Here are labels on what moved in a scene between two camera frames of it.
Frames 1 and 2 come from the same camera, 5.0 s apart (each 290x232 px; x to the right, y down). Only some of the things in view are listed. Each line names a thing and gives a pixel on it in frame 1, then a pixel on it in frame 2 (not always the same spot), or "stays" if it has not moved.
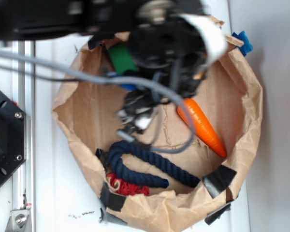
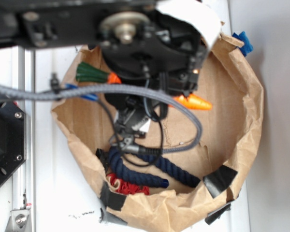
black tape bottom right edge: (215, 215) stays
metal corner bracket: (19, 221) stays
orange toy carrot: (202, 127) → (90, 72)
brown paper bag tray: (181, 169) stays
